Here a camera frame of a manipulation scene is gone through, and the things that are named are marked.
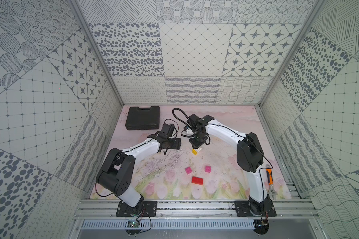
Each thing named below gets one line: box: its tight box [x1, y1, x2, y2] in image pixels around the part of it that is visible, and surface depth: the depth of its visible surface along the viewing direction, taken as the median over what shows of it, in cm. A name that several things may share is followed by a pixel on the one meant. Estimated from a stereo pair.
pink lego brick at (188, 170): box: [184, 166, 193, 175], surface depth 88 cm
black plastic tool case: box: [125, 106, 161, 131], surface depth 112 cm
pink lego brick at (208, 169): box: [204, 165, 212, 173], surface depth 88 cm
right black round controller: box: [253, 219, 270, 235], surface depth 73 cm
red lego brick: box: [191, 176, 204, 186], surface depth 85 cm
